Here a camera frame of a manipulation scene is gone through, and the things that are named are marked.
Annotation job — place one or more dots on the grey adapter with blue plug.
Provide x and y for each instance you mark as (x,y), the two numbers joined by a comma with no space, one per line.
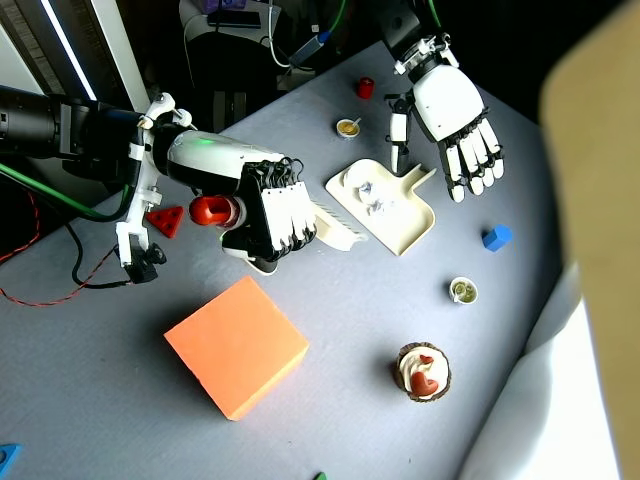
(310,47)

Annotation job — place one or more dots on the green triangle block with holes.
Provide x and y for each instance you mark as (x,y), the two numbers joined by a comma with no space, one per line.
(320,476)

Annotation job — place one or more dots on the white backdrop sheet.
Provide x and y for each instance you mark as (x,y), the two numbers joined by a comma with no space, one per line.
(540,390)

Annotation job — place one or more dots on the white post with light strip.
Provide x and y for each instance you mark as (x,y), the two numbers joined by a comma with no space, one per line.
(115,50)

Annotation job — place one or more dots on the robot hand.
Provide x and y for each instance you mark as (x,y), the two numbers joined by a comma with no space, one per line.
(215,160)
(447,105)

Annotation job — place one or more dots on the grey table cloth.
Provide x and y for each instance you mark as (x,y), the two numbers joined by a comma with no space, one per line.
(375,310)

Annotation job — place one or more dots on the orange box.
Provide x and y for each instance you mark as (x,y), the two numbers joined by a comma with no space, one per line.
(235,345)

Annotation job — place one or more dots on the red triangle block with holes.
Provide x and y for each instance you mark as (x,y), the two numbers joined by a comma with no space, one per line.
(165,220)

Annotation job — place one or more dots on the cream plastic dustpan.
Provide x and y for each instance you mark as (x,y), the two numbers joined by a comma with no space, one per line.
(405,225)

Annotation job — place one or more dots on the crumpled white paper ball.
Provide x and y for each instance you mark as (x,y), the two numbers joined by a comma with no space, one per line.
(363,188)

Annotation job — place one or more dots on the toy bowl of yellow corn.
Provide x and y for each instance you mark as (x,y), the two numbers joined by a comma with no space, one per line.
(348,129)

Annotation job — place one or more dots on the blue triangle block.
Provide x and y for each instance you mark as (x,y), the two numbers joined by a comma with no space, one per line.
(9,462)

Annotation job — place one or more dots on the toy bowl of green soup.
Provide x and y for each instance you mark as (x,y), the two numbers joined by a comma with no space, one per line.
(462,291)

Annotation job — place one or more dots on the red cylinder block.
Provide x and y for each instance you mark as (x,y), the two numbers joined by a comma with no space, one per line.
(365,88)

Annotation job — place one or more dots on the toy cupcake with red hearts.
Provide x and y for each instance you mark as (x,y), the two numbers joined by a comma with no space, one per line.
(422,372)

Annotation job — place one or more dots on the blurred tan panel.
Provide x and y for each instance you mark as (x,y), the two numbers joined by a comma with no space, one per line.
(600,200)

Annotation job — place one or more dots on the black chair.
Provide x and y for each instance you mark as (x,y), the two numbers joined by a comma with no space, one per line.
(225,60)

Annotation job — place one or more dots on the blue hexagonal block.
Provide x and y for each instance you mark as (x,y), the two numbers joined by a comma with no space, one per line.
(496,238)

